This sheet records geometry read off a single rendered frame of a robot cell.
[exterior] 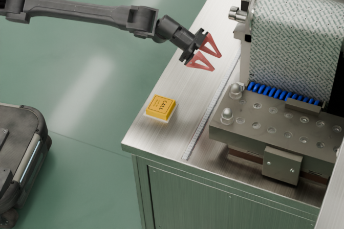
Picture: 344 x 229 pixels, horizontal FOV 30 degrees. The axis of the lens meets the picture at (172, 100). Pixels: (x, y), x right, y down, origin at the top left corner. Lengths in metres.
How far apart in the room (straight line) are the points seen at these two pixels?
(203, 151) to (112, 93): 1.44
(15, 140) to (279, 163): 1.41
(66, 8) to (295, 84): 0.68
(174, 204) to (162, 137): 0.26
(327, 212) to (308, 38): 0.87
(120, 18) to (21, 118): 1.19
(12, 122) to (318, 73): 1.55
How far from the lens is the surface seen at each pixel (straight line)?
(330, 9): 1.68
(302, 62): 1.75
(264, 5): 1.69
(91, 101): 3.22
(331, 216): 0.88
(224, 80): 2.04
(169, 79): 2.04
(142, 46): 3.46
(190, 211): 2.05
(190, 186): 1.92
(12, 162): 2.77
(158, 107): 1.94
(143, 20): 1.81
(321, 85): 1.79
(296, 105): 1.79
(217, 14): 2.27
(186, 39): 1.82
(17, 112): 2.93
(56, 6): 1.88
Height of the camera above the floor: 2.39
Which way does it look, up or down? 49 degrees down
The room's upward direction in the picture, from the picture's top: 3 degrees counter-clockwise
